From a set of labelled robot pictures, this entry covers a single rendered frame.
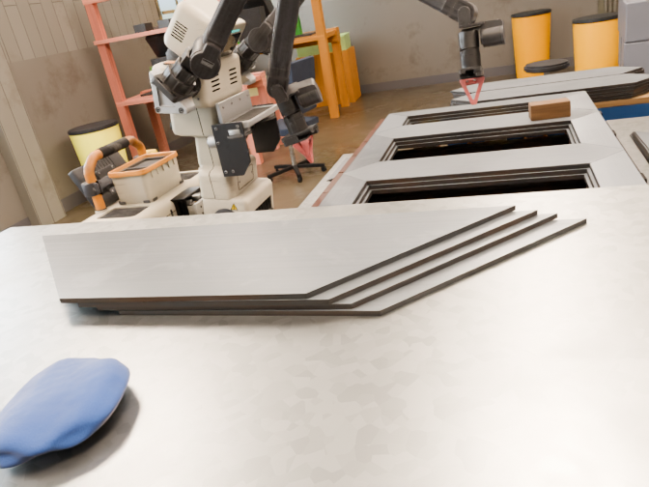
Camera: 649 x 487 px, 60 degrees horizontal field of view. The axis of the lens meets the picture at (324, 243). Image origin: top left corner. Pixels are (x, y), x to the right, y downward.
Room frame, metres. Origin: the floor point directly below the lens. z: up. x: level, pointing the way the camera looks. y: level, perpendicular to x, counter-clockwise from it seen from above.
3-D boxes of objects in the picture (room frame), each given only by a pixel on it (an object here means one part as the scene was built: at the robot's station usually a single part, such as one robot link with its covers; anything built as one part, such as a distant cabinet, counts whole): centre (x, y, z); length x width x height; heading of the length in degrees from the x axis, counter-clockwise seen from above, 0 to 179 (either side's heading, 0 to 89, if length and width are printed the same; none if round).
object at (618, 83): (2.35, -1.03, 0.82); 0.80 x 0.40 x 0.06; 70
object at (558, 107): (1.80, -0.80, 0.87); 0.12 x 0.06 x 0.05; 75
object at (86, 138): (5.12, 1.80, 0.34); 0.44 x 0.43 x 0.68; 159
